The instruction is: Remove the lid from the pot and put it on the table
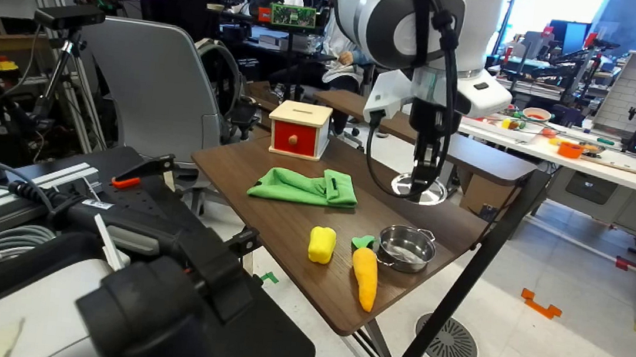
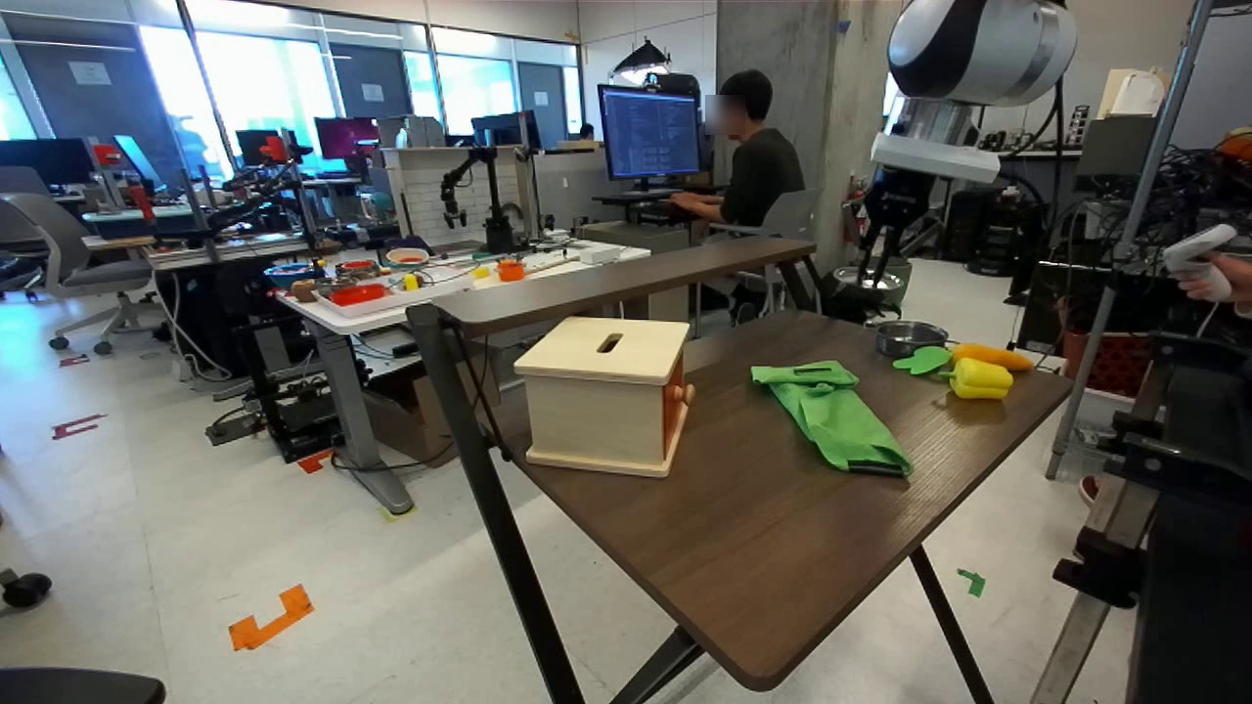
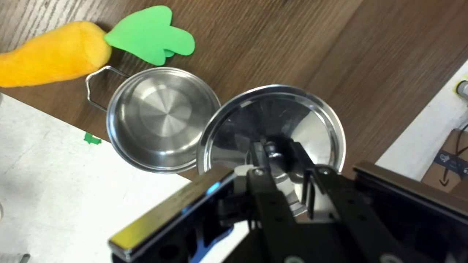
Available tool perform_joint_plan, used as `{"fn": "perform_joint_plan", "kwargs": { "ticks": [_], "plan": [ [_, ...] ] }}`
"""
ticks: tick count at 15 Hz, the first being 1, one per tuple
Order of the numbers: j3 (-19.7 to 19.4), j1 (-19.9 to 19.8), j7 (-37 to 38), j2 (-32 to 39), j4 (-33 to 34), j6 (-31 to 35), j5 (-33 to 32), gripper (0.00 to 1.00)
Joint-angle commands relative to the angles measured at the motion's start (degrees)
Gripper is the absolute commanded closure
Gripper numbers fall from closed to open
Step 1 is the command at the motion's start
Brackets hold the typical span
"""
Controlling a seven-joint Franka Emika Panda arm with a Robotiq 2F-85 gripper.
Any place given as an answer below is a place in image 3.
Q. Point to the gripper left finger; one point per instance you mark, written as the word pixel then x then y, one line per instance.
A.
pixel 272 204

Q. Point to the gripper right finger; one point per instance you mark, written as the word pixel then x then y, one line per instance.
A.
pixel 351 204

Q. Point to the round steel pot lid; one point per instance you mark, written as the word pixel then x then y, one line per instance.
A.
pixel 310 120

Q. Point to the small steel pot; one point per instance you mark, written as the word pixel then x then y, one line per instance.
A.
pixel 161 117

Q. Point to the cardboard box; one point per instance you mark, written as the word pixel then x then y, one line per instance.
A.
pixel 448 164

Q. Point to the grey metal leg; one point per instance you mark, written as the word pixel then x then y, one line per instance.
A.
pixel 463 89

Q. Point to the scrap of green tape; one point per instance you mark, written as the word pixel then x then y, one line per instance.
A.
pixel 91 139

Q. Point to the plush orange carrot toy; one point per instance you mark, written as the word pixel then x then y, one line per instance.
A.
pixel 55 54

